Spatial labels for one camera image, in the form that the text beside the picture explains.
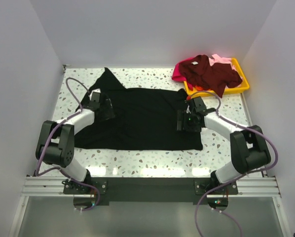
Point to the black t shirt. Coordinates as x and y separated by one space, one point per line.
145 119

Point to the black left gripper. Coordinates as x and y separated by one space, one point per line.
108 113

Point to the maroon t shirt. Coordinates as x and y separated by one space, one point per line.
217 78

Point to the magenta t shirt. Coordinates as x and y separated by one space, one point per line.
176 75

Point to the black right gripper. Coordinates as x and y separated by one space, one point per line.
182 115

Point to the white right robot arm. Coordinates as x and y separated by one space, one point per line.
248 147

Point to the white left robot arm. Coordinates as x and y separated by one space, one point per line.
55 147

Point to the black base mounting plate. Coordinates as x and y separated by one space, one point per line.
137 190

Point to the light pink t shirt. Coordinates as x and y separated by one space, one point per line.
215 58

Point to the aluminium frame rail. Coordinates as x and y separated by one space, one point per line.
51 186

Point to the orange red garment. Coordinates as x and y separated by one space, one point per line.
199 88

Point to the yellow plastic tray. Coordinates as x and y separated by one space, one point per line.
243 87

